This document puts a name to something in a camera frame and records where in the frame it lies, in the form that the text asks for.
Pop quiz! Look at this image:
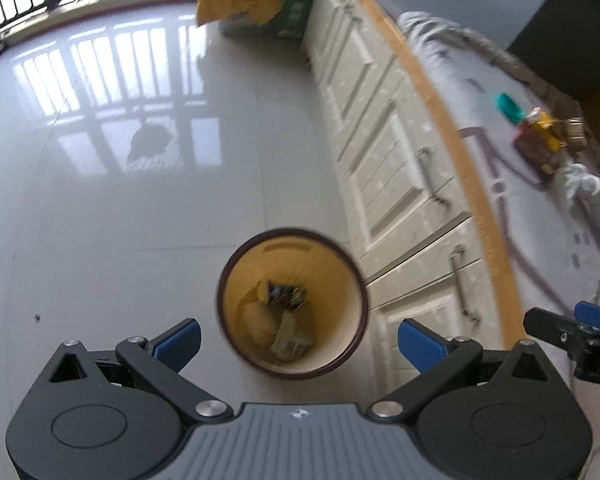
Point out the green carton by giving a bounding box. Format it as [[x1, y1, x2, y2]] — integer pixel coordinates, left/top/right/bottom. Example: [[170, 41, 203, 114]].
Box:
[[274, 0, 327, 42]]

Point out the beige bin with brown rim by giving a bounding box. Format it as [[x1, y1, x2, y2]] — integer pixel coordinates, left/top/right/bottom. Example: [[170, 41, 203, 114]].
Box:
[[216, 227, 370, 381]]

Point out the brown small box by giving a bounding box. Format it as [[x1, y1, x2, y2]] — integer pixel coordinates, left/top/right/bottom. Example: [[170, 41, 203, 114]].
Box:
[[512, 130, 564, 183]]

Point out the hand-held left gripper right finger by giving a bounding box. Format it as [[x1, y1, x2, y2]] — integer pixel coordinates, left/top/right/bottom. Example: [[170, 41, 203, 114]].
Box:
[[369, 317, 565, 422]]

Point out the teal plastic bag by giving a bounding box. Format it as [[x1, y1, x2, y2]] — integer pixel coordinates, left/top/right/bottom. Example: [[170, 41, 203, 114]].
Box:
[[271, 310, 315, 362]]

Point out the green plastic lid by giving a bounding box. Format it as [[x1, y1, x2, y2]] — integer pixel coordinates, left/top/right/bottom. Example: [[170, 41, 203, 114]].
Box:
[[496, 92, 524, 124]]

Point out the clear plastic bag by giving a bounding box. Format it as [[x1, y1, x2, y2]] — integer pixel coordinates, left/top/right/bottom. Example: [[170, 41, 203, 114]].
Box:
[[239, 285, 277, 347]]

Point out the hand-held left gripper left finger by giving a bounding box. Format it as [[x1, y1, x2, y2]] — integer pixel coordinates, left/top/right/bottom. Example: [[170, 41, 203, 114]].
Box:
[[47, 317, 233, 424]]

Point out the yellow cloth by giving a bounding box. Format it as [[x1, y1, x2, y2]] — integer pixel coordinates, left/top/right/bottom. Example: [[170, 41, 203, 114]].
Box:
[[194, 0, 287, 29]]

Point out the white plastic bag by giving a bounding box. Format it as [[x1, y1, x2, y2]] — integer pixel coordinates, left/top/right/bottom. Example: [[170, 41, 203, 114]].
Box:
[[554, 162, 600, 212]]

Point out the grey storage box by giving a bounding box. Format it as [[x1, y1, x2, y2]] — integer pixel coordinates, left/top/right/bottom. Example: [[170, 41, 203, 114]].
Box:
[[505, 0, 600, 107]]

